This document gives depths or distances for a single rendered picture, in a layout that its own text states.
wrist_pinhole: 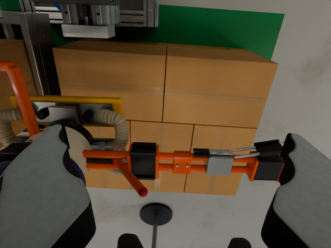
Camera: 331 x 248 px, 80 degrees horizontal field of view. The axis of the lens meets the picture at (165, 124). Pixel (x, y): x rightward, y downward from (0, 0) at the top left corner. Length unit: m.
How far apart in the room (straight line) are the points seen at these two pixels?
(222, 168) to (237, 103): 0.70
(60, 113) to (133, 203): 2.03
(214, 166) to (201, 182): 0.97
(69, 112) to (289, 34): 1.63
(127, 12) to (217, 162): 1.11
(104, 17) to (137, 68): 0.50
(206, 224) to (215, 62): 2.19
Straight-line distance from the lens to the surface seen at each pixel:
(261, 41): 1.78
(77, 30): 0.70
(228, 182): 1.59
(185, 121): 1.23
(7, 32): 1.36
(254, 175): 0.64
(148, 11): 1.41
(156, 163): 0.55
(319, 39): 1.99
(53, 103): 0.70
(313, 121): 2.26
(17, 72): 0.58
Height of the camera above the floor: 1.63
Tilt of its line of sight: 62 degrees down
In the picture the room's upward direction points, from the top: 178 degrees counter-clockwise
